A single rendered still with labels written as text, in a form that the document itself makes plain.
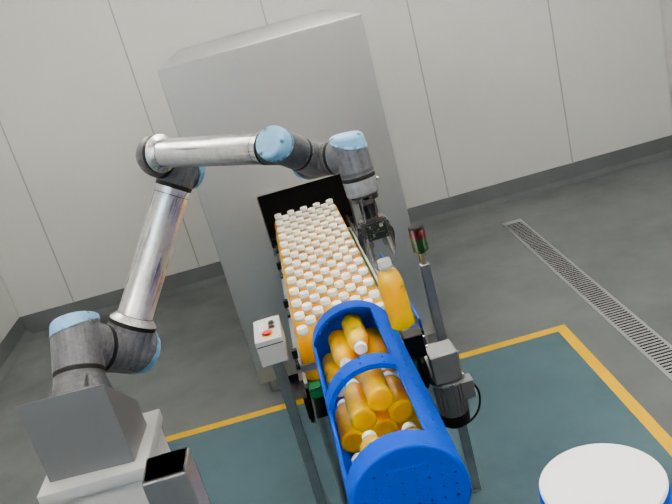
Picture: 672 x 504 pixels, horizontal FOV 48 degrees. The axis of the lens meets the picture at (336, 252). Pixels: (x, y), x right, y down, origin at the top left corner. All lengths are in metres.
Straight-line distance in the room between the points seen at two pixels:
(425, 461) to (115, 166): 5.24
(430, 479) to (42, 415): 1.10
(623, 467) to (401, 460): 0.51
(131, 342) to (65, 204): 4.46
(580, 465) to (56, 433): 1.40
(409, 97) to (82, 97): 2.70
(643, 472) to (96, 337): 1.53
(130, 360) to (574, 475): 1.35
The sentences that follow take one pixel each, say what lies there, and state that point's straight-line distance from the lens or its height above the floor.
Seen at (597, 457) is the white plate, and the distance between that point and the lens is 1.95.
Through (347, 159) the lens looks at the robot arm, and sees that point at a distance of 1.97.
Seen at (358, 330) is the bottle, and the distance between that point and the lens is 2.39.
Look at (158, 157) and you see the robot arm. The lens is 2.29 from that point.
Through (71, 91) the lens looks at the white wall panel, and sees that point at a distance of 6.64.
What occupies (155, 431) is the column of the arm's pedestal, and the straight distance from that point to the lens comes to 2.44.
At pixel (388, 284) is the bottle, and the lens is 2.08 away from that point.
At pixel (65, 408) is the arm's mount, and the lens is 2.28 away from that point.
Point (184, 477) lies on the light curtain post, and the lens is 1.03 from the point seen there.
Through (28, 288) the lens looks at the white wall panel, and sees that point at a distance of 7.17.
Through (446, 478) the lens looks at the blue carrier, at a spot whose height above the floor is 1.12.
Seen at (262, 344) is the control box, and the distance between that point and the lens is 2.74.
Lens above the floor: 2.23
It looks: 20 degrees down
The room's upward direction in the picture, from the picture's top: 15 degrees counter-clockwise
